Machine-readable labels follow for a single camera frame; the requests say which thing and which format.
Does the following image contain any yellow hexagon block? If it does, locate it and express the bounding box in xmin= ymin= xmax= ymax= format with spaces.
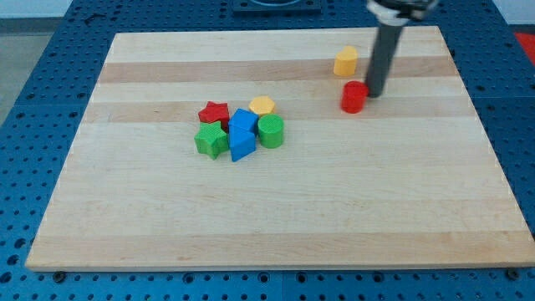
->
xmin=248 ymin=95 xmax=276 ymax=117

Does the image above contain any yellow heart block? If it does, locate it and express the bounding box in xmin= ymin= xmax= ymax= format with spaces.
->
xmin=333 ymin=46 xmax=358 ymax=77

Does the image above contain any light wooden board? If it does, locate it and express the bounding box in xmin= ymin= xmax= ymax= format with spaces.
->
xmin=26 ymin=26 xmax=534 ymax=272

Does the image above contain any green star block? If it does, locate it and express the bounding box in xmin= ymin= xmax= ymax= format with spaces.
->
xmin=194 ymin=121 xmax=230 ymax=160

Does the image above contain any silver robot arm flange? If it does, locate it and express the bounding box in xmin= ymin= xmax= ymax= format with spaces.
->
xmin=366 ymin=0 xmax=440 ymax=26

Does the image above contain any blue cube block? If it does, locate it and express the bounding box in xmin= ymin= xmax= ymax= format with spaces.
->
xmin=228 ymin=109 xmax=259 ymax=135

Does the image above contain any red cylinder block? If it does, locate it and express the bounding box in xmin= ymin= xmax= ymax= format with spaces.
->
xmin=340 ymin=80 xmax=369 ymax=114

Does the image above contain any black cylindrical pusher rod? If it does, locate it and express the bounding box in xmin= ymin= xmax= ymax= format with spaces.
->
xmin=365 ymin=23 xmax=404 ymax=98

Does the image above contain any green cylinder block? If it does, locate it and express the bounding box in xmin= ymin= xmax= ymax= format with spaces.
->
xmin=257 ymin=114 xmax=284 ymax=149

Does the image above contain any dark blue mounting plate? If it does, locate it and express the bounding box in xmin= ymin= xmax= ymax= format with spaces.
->
xmin=230 ymin=0 xmax=322 ymax=14

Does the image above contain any blue triangle block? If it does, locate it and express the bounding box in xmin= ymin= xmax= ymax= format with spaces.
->
xmin=229 ymin=126 xmax=257 ymax=161

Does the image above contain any red star block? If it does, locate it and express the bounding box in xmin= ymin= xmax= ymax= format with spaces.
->
xmin=198 ymin=101 xmax=230 ymax=132

